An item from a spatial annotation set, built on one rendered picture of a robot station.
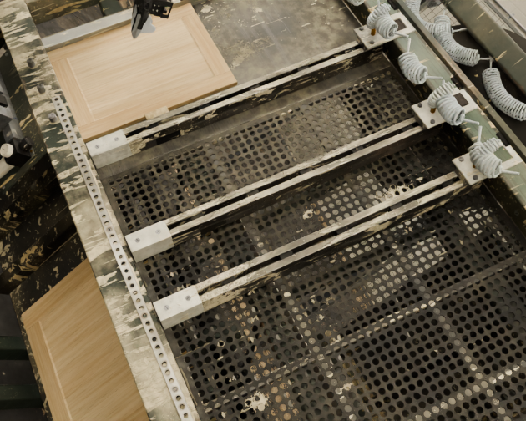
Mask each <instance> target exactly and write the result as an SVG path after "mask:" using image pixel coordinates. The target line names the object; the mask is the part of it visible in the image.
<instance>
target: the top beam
mask: <svg viewBox="0 0 526 421"><path fill-rule="evenodd" d="M343 1H344V2H345V3H346V5H347V6H348V7H349V8H350V9H351V11H352V12H353V13H354V15H355V16H356V17H357V19H358V20H359V21H360V23H361V24H362V26H364V25H367V19H368V16H370V13H372V11H373V12H374V9H376V10H377V0H365V1H364V2H363V3H362V4H360V5H358V6H354V5H353V4H350V3H349V2H348V1H347V0H343ZM414 29H415V28H414ZM407 35H408V38H406V37H400V38H396V39H393V40H392V41H389V42H386V43H384V44H383V47H382V51H383V52H384V53H385V55H386V56H387V58H388V59H389V60H390V62H391V63H392V64H393V66H394V67H395V68H396V70H397V71H398V72H399V73H400V74H401V76H402V77H403V78H404V80H405V81H406V82H407V84H408V85H409V86H410V88H411V89H412V91H413V92H414V93H415V94H416V96H417V97H418V98H419V99H420V100H421V102H422V101H424V100H427V99H428V97H429V96H430V94H431V93H432V92H434V90H437V88H439V86H441V87H442V84H443V80H445V83H447V82H450V83H451V84H453V82H452V80H451V77H453V75H452V74H451V73H450V71H449V70H448V69H447V67H446V66H445V65H444V64H443V62H442V61H441V60H440V59H439V58H438V56H437V55H436V54H435V53H434V52H433V51H432V50H431V48H430V47H429V46H428V45H427V43H426V42H425V41H424V40H423V38H422V37H421V36H420V35H419V33H418V32H417V31H416V29H415V32H412V33H409V34H407ZM409 38H410V39H411V42H410V48H409V53H415V54H416V56H417V58H418V61H419V62H420V64H422V65H423V66H426V67H427V76H433V77H443V78H442V79H426V81H425V82H424V83H423V84H415V83H412V82H411V81H410V80H408V79H407V78H406V77H405V76H404V74H403V73H402V71H401V69H400V66H399V62H398V58H399V57H400V56H401V55H402V54H404V53H406V52H407V42H408V39H409ZM442 88H443V87H442ZM440 90H441V89H440ZM441 91H442V90H441ZM464 118H465V119H468V120H472V121H475V122H479V125H477V124H471V123H468V122H465V121H463V122H462V123H461V124H459V125H450V124H449V123H447V122H444V123H443V124H442V127H441V128H442V129H443V131H444V132H445V133H446V135H447V136H448V137H449V139H450V140H451V141H452V142H453V143H454V145H455V146H456V147H457V148H458V150H459V151H460V153H461V154H462V155H465V154H467V153H469V152H468V148H469V147H470V146H472V145H473V144H474V143H477V142H478V130H479V126H482V131H481V138H480V142H481V143H484V142H486V144H487V140H488V141H489V139H492V138H495V139H499V138H498V137H497V135H496V134H497V133H498V132H499V131H498V130H497V128H496V127H495V126H494V125H493V123H492V122H491V121H490V120H489V118H488V117H487V116H486V115H485V113H484V112H483V111H482V110H481V109H480V108H479V107H478V108H477V109H474V110H472V111H470V112H468V113H466V114H465V117H464ZM493 153H494V154H495V155H496V157H497V158H499V159H500V160H501V161H502V163H503V162H505V161H507V160H511V159H512V157H511V155H510V154H509V153H508V152H507V150H506V149H505V148H504V147H503V146H501V147H499V148H498V150H497V149H496V151H493ZM516 154H517V153H516ZM517 155H518V154H517ZM518 156H519V155H518ZM519 158H520V156H519ZM520 159H521V158H520ZM521 160H522V159H521ZM506 170H507V171H513V172H519V175H512V174H506V173H501V174H499V175H498V176H497V177H496V178H493V177H492V178H486V179H484V180H483V183H484V184H485V185H486V186H487V187H488V189H489V190H490V191H491V193H492V194H493V196H494V197H495V198H496V199H497V201H498V202H499V204H500V205H501V206H502V207H503V208H504V209H505V211H506V212H507V213H508V215H509V216H510V218H511V219H512V220H513V222H514V223H515V224H516V226H517V227H518V228H519V229H520V230H521V231H522V233H523V234H524V236H525V237H526V164H525V163H524V162H522V163H520V164H517V165H515V166H513V167H511V168H509V169H506Z"/></svg>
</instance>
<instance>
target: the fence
mask: <svg viewBox="0 0 526 421"><path fill-rule="evenodd" d="M204 1H207V0H183V1H180V0H173V2H174V4H173V7H172V9H173V8H177V7H180V6H183V5H185V4H187V3H190V4H191V5H192V6H193V5H195V4H198V3H202V2H204ZM132 12H133V9H132V8H131V9H128V10H125V11H123V12H120V13H116V14H114V15H111V16H108V17H106V18H101V19H99V20H96V21H93V22H91V23H86V24H84V25H82V26H79V27H76V28H72V29H69V30H67V31H64V32H61V33H57V34H54V35H52V36H50V37H47V38H43V39H41V40H42V43H43V46H44V48H45V50H46V53H47V52H50V51H53V50H55V49H58V48H61V47H64V46H67V45H69V44H72V43H76V42H79V41H82V40H84V39H86V38H91V37H93V36H96V35H99V34H101V33H105V32H108V31H110V30H113V29H116V28H120V27H123V26H124V25H127V24H130V23H131V21H132Z"/></svg>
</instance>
